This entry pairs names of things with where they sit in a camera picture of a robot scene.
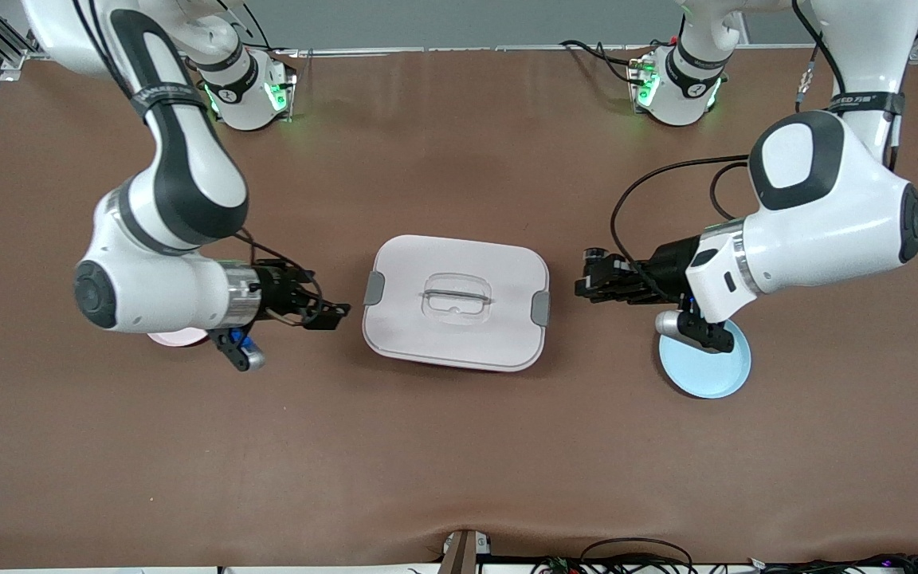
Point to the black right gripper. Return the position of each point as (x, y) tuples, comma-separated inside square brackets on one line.
[(275, 289)]

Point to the white lidded box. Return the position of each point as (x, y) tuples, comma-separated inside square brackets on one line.
[(427, 335)]

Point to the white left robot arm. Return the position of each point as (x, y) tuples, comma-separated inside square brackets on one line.
[(825, 239)]

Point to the small white block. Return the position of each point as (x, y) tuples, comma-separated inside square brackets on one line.
[(481, 545)]

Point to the light blue round plate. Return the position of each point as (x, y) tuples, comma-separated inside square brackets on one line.
[(706, 375)]

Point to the silver table edge rail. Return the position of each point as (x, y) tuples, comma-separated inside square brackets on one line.
[(467, 49)]

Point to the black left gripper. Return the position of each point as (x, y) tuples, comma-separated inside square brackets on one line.
[(664, 269)]

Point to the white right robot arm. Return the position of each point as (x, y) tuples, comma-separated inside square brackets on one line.
[(180, 175)]

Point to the pink round plate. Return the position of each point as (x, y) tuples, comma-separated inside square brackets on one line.
[(176, 339)]

